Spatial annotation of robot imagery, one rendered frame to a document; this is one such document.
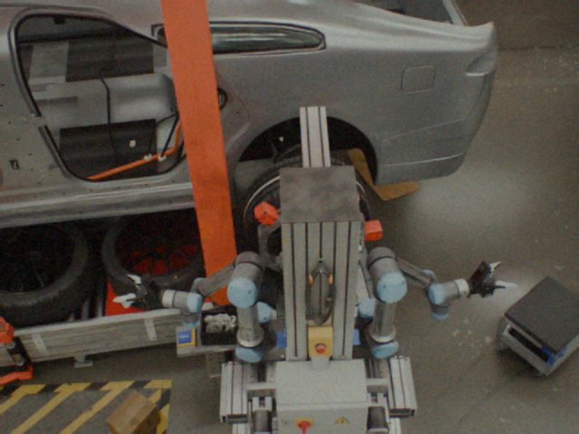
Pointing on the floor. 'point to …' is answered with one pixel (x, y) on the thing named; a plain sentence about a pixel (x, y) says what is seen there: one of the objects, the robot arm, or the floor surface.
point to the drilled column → (214, 368)
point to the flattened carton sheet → (380, 185)
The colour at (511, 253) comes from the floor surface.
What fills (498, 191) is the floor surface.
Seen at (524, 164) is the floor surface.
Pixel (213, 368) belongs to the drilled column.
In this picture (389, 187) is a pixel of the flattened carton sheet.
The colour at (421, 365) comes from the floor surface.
